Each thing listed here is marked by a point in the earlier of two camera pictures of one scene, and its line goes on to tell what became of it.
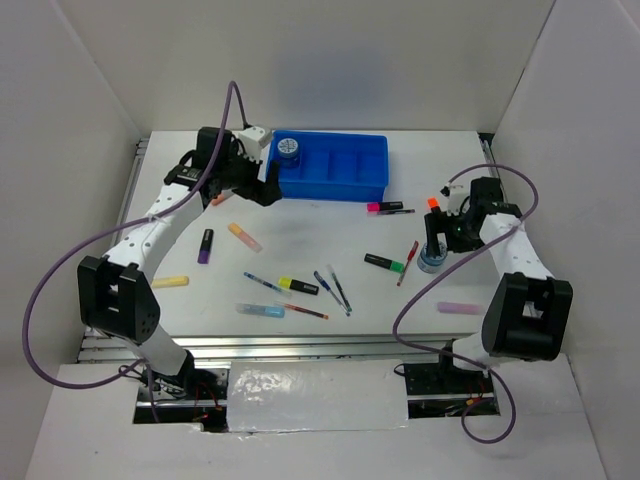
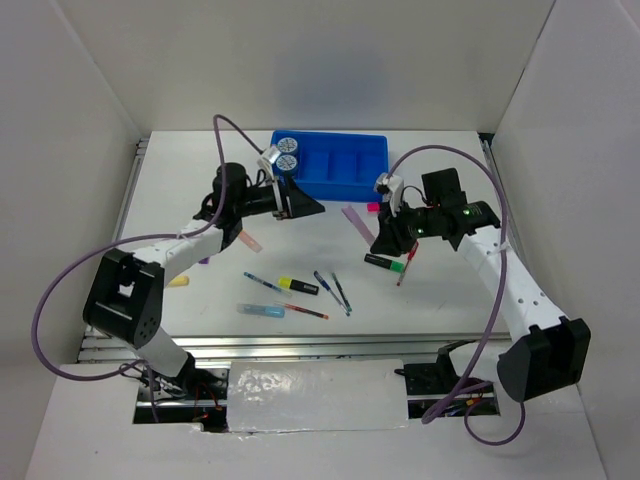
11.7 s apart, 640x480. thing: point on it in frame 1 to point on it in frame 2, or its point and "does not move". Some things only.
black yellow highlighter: x=298 y=285 does not move
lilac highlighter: x=460 y=308 to x=358 y=223
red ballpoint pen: x=409 y=259 does not move
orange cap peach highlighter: x=248 y=241 does not move
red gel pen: x=302 y=310 does not move
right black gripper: x=436 y=222 to x=391 y=239
